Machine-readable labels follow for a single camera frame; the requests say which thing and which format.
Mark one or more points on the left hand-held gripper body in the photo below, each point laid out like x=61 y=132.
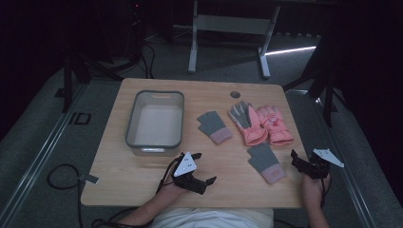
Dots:
x=185 y=165

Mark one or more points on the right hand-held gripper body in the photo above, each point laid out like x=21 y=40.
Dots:
x=316 y=167

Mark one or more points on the grey knit glove pink cuff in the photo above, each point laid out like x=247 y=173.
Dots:
x=265 y=162
x=213 y=126

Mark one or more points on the grey plastic storage bin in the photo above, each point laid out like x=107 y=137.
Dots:
x=157 y=125

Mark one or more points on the pink ski glove grey palm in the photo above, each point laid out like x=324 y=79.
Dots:
x=246 y=125

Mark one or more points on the person's right hand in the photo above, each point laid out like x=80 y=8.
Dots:
x=312 y=190

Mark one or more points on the person's left hand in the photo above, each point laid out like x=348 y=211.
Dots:
x=174 y=189

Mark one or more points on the pink ski glove printed back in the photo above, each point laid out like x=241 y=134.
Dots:
x=274 y=125

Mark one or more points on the person's white shirt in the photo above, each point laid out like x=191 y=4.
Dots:
x=215 y=218

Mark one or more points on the black tripod stand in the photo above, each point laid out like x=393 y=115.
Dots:
x=329 y=101
x=67 y=85

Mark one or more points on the grey metal table clamp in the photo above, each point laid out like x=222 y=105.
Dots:
x=89 y=179

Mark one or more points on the metal floor rail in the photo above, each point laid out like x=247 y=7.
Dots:
x=41 y=158
x=355 y=196

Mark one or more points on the white metal desk frame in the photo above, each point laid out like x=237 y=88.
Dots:
x=228 y=24

